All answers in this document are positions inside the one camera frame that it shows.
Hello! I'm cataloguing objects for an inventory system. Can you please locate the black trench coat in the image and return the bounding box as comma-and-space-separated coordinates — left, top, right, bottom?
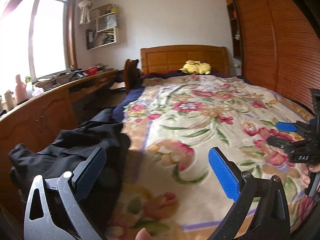
9, 121, 131, 220

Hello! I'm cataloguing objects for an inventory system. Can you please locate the person's right hand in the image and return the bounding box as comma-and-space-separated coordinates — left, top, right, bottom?
300, 162, 320, 189

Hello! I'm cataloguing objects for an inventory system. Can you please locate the person's left hand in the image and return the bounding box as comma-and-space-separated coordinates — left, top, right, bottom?
135, 228, 152, 240

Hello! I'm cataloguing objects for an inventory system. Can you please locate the wooden wardrobe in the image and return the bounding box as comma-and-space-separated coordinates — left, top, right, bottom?
226, 0, 319, 109

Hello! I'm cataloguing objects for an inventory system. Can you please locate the floral bed blanket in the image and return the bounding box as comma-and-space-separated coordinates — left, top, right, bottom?
105, 77, 314, 239

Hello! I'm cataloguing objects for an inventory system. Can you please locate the wooden desk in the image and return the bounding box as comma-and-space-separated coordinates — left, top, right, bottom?
1, 70, 118, 219

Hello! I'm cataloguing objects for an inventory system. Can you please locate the yellow plush toy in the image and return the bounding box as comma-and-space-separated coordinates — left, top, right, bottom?
178, 60, 211, 75

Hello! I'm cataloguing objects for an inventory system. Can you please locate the shiny black jacket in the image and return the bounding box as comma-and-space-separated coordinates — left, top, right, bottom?
88, 108, 117, 123

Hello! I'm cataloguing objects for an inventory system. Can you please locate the blue bed sheet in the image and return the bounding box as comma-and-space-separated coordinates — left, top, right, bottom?
113, 72, 242, 128

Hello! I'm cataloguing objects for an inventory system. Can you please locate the pink bottle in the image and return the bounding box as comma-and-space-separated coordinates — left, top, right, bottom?
15, 74, 28, 105

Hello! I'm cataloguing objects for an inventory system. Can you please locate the wooden headboard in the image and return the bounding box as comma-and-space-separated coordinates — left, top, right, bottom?
140, 44, 231, 76

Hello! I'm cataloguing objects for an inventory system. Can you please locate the red basket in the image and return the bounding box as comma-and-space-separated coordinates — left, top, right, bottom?
84, 67, 98, 76

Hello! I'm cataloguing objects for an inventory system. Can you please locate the wooden chair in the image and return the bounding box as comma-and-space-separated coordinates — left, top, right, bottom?
123, 59, 141, 94

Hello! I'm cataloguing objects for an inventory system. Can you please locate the window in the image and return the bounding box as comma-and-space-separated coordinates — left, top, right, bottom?
1, 0, 77, 93

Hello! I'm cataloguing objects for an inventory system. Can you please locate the tied white curtain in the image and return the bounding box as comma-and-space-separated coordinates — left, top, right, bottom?
78, 0, 94, 25

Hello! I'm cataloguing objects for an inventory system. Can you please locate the white wall shelf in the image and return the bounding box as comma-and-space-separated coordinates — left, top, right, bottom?
86, 3, 120, 50

